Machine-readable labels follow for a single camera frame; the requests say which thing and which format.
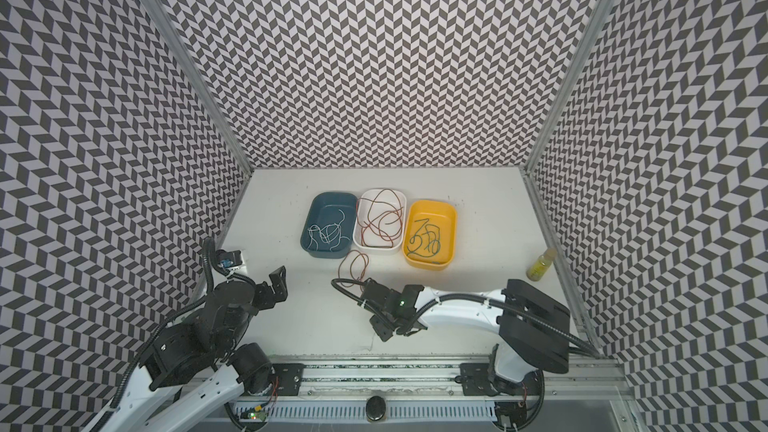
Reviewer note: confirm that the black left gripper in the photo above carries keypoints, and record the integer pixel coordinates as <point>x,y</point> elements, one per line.
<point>280,286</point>

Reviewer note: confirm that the black knob on rail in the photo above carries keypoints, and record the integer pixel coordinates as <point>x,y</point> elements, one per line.
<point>376,409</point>

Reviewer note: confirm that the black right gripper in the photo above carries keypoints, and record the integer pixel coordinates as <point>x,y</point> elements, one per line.
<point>374,304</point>

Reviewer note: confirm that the aluminium corner post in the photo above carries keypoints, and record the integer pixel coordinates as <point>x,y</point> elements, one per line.
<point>168,32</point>
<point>593,29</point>

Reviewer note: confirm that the yellow plastic bin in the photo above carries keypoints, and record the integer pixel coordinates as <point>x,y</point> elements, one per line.
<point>430,235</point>

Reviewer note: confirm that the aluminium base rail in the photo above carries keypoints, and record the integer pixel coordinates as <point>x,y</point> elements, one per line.
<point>433,392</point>

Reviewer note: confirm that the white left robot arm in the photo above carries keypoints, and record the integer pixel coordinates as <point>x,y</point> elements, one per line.
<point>195,361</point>

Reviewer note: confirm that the aluminium corner post right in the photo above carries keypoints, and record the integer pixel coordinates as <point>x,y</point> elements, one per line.
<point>593,29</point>

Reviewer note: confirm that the teal plastic bin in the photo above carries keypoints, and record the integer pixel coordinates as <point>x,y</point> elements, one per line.
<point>329,225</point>

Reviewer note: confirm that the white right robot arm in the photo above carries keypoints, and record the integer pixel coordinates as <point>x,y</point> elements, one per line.
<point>532,327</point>

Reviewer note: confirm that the white plastic bin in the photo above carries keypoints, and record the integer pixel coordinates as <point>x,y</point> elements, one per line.
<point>380,222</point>

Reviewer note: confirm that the aluminium corner post left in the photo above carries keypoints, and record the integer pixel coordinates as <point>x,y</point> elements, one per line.
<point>168,32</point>

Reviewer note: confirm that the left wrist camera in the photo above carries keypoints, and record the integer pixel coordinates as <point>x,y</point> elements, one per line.
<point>227,262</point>

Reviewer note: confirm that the yellow liquid bottle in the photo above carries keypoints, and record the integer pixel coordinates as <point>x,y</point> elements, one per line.
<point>541,265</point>

